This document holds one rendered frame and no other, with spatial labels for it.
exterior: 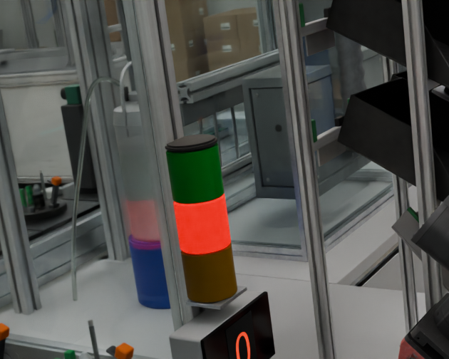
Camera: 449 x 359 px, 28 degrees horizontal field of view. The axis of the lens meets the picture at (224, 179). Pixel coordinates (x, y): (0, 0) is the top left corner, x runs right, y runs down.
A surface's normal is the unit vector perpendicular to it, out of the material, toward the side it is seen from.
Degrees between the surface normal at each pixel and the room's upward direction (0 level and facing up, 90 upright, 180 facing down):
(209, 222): 90
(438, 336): 41
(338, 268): 0
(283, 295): 0
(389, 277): 90
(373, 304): 0
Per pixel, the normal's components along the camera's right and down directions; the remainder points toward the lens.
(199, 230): -0.07, 0.26
